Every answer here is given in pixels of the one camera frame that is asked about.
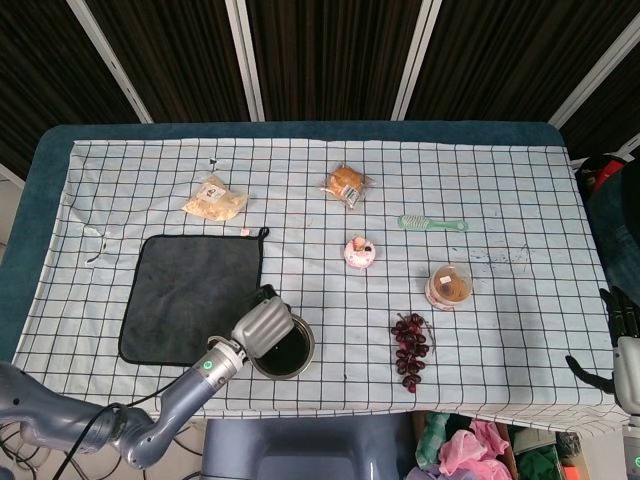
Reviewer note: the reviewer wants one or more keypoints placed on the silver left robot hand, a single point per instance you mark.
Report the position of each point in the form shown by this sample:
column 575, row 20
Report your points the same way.
column 265, row 325

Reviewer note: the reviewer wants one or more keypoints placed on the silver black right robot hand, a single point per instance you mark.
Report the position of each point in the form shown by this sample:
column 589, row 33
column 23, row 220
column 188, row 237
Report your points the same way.
column 629, row 370

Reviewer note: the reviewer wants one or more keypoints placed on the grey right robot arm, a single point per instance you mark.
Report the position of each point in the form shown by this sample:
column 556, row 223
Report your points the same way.
column 634, row 450

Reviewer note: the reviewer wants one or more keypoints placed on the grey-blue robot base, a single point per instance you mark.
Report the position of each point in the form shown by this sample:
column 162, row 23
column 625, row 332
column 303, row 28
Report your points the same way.
column 300, row 445

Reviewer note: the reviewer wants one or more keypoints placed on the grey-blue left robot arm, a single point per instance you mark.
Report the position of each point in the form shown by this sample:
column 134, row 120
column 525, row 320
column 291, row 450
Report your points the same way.
column 195, row 390

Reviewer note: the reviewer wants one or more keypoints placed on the metal bowl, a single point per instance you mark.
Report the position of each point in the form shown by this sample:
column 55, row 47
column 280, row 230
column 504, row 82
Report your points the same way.
column 290, row 361

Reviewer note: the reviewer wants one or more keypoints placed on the dark grey cloth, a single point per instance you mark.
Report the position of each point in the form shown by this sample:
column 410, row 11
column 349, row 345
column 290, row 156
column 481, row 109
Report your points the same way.
column 190, row 295

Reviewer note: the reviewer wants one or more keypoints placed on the light green cloth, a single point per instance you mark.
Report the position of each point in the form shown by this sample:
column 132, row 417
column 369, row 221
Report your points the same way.
column 430, row 440

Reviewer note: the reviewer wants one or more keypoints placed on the white checked tablecloth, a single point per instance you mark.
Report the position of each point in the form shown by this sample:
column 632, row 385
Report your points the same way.
column 350, row 250

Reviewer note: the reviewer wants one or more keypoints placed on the pink toy cake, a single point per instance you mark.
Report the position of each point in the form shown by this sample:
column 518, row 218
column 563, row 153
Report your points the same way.
column 360, row 254

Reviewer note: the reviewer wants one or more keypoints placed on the beige snack bag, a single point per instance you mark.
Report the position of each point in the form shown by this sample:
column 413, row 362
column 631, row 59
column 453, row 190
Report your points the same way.
column 216, row 200

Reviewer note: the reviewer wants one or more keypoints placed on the dark teal fabric furniture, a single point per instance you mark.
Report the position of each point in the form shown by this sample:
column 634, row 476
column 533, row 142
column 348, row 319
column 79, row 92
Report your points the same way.
column 615, row 235

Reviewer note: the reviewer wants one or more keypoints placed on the cardboard box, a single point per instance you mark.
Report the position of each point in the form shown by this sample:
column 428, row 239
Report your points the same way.
column 507, row 445

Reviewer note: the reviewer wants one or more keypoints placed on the dark red grape bunch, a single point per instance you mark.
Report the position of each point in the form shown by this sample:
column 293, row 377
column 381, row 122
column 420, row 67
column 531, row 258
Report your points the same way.
column 411, row 350

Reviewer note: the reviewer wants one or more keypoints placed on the packaged bread roll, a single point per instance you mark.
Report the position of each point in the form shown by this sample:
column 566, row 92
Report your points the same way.
column 345, row 181

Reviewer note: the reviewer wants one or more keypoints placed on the small black clip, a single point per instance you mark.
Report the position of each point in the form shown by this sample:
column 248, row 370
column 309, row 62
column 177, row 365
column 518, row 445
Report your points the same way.
column 214, row 161

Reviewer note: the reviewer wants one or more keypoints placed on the pink plastic bag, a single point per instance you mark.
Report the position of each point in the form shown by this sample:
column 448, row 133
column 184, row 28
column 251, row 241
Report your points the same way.
column 472, row 450

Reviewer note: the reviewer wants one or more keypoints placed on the clear lidded snack cup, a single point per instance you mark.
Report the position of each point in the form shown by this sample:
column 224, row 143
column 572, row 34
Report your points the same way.
column 449, row 286

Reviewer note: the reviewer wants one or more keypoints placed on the green plastic hairbrush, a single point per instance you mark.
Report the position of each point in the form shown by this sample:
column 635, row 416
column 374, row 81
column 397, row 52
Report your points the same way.
column 430, row 223

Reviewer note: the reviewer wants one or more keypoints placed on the red black object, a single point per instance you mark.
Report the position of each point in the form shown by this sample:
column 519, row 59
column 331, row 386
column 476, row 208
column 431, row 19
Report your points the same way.
column 602, row 172

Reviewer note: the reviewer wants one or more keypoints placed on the white partition frame post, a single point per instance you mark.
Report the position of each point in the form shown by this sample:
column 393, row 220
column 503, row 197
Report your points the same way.
column 246, row 60
column 595, row 80
column 112, row 65
column 412, row 65

